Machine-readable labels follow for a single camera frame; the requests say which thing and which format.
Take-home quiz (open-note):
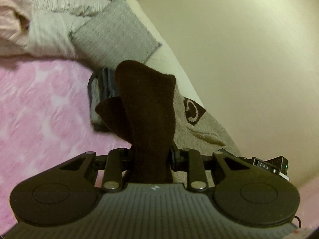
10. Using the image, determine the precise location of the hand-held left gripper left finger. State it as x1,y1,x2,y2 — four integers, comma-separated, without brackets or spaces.
58,149,135,193

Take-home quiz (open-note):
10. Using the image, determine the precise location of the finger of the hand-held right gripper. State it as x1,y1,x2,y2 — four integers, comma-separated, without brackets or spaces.
218,149,253,166

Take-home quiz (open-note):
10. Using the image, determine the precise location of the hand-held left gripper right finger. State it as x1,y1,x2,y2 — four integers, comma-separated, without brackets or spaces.
170,147,240,192

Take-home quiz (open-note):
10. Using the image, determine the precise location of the dark brown grey sweater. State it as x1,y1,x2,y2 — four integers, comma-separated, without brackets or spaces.
95,60,242,183

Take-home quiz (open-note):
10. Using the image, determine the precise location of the dark striped shirt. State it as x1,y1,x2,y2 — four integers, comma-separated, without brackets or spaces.
87,67,122,132

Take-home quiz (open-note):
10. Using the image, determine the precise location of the pink floral bed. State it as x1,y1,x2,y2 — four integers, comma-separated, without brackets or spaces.
0,55,319,233

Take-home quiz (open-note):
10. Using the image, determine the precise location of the grey striped pillow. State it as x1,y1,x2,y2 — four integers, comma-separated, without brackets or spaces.
69,0,162,67

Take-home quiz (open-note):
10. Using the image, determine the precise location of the white striped bedding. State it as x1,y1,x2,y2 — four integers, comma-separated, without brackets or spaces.
25,0,113,61

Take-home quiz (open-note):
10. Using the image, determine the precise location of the pink folded quilt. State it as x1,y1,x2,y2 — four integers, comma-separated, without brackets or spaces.
0,0,38,56

